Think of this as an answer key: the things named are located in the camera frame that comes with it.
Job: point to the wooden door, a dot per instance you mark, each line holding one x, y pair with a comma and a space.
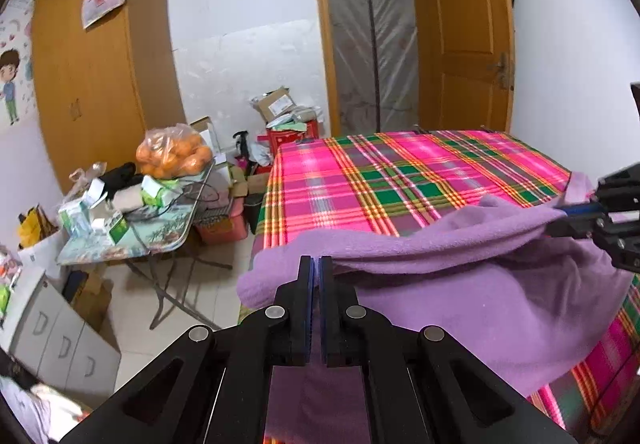
465, 23

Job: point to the person's floral clothing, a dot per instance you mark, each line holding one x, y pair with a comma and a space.
40, 414

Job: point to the black cloth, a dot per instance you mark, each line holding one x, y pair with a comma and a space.
122, 173

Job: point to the purple fleece garment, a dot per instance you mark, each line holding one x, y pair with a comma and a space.
475, 294

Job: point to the pink storage box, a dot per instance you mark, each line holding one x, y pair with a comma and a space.
222, 229

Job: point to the green tissue pack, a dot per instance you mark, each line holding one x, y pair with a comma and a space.
160, 191

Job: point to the yellow bag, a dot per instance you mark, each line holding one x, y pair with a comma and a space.
37, 226

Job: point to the wooden door frame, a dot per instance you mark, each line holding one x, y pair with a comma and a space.
320, 23

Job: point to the black spray bottle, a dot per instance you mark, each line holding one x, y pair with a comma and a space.
242, 146

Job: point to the white drawer cabinet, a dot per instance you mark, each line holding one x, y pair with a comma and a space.
55, 334

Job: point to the green white medicine box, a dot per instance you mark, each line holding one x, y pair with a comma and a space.
117, 229

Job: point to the brown cardboard parcel box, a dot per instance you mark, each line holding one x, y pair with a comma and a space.
275, 103

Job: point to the clear plastic door curtain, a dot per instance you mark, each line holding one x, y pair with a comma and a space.
370, 43

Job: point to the bag of oranges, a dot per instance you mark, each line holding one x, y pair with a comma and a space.
172, 151

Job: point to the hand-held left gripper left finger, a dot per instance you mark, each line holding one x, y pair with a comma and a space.
306, 304

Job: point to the cartoon couple wall sticker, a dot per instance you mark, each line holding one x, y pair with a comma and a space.
12, 78

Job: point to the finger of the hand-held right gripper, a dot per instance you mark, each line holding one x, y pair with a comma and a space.
610, 234
615, 194

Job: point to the wooden wardrobe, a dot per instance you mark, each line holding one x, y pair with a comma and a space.
100, 98

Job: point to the pink green plaid blanket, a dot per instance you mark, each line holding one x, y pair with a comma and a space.
390, 179

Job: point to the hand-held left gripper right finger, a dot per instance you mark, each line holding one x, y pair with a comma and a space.
327, 304

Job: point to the red patterned box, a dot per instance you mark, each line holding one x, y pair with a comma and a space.
285, 143

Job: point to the white cardboard box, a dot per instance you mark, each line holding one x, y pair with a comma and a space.
205, 136

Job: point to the glass folding table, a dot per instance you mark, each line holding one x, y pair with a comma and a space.
160, 229

